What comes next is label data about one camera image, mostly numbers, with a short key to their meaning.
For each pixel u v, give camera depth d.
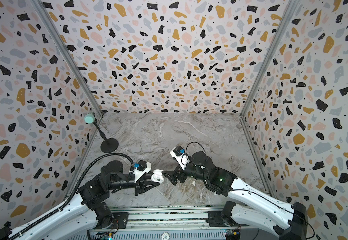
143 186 0.58
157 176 0.65
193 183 0.85
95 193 0.52
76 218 0.56
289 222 0.41
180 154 0.57
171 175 0.57
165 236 0.70
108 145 1.01
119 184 0.57
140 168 0.56
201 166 0.50
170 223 0.73
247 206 0.48
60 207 0.46
